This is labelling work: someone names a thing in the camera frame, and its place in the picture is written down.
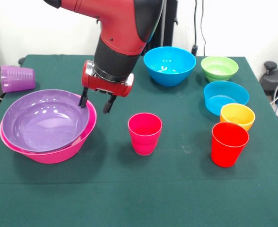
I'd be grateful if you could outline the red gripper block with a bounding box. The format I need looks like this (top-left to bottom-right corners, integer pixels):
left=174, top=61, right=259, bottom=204
left=78, top=60, right=134, bottom=114

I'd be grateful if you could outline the purple plastic bowl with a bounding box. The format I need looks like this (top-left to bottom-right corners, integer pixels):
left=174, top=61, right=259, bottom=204
left=1, top=89, right=90, bottom=153

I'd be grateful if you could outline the large pink plastic bowl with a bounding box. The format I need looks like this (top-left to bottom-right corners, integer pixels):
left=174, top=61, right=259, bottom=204
left=0, top=93, right=97, bottom=164

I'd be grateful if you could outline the magenta plastic cup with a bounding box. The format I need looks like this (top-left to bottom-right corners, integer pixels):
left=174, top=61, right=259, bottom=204
left=128, top=113, right=163, bottom=156

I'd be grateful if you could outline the large light blue plastic bowl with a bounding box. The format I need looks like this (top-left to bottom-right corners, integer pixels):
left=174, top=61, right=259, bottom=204
left=143, top=46, right=197, bottom=87

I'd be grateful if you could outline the purple plastic cup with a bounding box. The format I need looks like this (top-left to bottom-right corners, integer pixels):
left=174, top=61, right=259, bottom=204
left=0, top=65, right=36, bottom=93

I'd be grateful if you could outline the shallow light blue plastic bowl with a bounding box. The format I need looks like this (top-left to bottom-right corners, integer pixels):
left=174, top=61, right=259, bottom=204
left=203, top=81, right=250, bottom=117

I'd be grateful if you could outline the green plastic bowl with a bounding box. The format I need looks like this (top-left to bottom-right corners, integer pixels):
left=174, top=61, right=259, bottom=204
left=200, top=55, right=239, bottom=83

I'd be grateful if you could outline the dark green tablecloth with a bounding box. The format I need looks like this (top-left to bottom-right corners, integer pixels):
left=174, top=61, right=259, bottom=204
left=0, top=54, right=278, bottom=227

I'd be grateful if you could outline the red plastic cup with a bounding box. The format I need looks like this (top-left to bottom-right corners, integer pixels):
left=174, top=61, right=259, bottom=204
left=211, top=122, right=250, bottom=168

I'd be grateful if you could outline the orange plastic cup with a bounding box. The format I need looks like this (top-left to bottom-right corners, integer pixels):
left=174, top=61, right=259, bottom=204
left=220, top=103, right=256, bottom=132

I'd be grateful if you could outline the black hanging wall cable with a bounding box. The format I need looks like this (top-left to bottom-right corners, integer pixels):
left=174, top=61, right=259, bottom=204
left=191, top=0, right=207, bottom=57

